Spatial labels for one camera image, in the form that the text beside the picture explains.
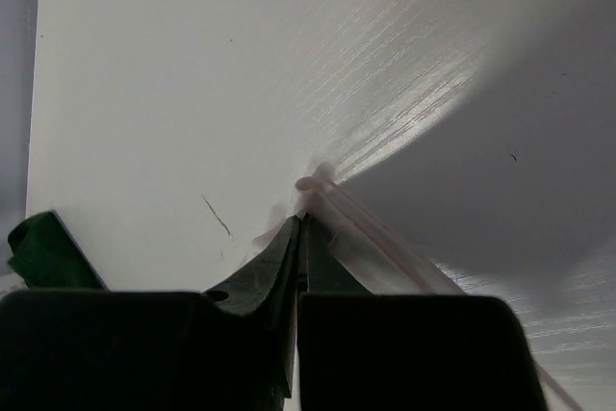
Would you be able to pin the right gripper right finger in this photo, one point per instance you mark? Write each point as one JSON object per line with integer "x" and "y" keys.
{"x": 359, "y": 351}

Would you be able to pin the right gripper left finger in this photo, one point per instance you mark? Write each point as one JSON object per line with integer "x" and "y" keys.
{"x": 228, "y": 348}

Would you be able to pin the white and green t shirt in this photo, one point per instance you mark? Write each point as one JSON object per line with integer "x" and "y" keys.
{"x": 45, "y": 257}

